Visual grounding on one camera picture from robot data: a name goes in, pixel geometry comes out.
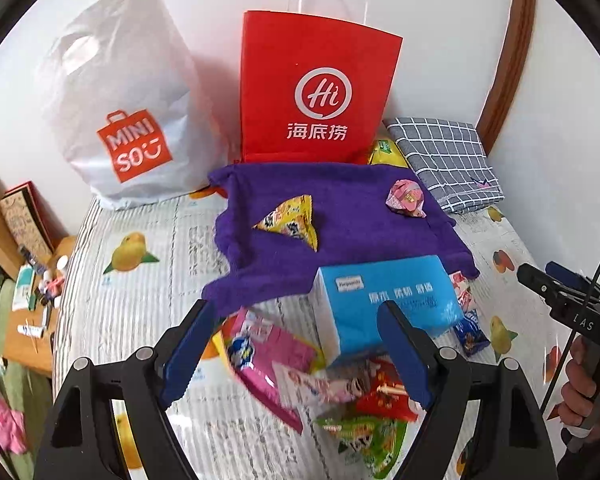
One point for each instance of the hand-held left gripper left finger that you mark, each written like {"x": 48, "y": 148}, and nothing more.
{"x": 185, "y": 375}

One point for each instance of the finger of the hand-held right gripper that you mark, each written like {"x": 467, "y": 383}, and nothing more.
{"x": 535, "y": 280}
{"x": 562, "y": 272}

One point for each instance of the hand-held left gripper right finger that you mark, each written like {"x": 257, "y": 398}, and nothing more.
{"x": 405, "y": 355}

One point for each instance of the small blue snack packet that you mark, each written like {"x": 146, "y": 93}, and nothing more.
{"x": 472, "y": 335}

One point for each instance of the white bear print snack bag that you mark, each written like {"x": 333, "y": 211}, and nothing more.
{"x": 320, "y": 385}

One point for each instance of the person's right hand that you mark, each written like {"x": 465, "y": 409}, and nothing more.
{"x": 577, "y": 380}

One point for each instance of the blue tissue pack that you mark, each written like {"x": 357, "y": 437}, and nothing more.
{"x": 380, "y": 300}

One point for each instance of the purple towel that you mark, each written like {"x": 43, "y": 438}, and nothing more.
{"x": 360, "y": 230}

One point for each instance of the grey checked folded cloth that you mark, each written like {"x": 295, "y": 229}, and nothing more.
{"x": 445, "y": 160}

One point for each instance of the pink wrapped candy packet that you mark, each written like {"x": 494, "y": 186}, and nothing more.
{"x": 405, "y": 197}

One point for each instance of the wooden desk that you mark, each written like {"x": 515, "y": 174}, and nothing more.
{"x": 30, "y": 355}

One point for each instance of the white tube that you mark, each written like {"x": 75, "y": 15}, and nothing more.
{"x": 30, "y": 331}

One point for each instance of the white bottle cap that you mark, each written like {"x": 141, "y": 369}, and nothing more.
{"x": 61, "y": 262}

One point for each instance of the yellow triangular snack packet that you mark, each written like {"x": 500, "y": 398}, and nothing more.
{"x": 290, "y": 222}

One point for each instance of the teal tube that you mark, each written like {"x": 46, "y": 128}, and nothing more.
{"x": 25, "y": 287}

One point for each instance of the green cloth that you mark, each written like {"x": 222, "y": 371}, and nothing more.
{"x": 5, "y": 345}

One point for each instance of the pink cloth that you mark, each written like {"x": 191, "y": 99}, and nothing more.
{"x": 2, "y": 415}

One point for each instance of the yellow green snack packet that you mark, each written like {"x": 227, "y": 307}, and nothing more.
{"x": 386, "y": 152}

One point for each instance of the white plastic shopping bag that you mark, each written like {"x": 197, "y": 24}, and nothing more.
{"x": 130, "y": 110}

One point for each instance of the red paper bag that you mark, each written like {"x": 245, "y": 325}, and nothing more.
{"x": 320, "y": 60}

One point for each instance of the brown wooden door frame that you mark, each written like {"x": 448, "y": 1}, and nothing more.
{"x": 510, "y": 60}

